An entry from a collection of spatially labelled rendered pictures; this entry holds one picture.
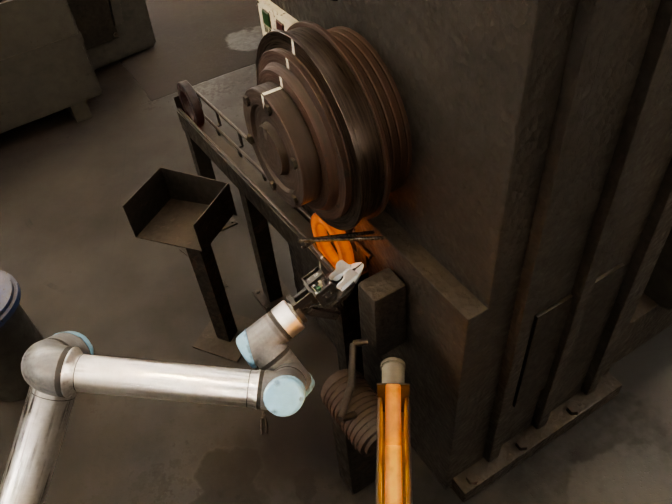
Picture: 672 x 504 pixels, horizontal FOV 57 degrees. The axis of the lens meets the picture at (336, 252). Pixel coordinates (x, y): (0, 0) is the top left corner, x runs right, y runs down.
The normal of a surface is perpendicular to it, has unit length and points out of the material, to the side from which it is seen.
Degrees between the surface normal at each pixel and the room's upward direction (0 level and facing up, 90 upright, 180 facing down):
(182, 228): 5
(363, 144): 66
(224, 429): 0
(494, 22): 90
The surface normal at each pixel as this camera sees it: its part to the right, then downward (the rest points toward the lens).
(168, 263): -0.07, -0.69
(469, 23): -0.85, 0.42
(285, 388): 0.11, 0.04
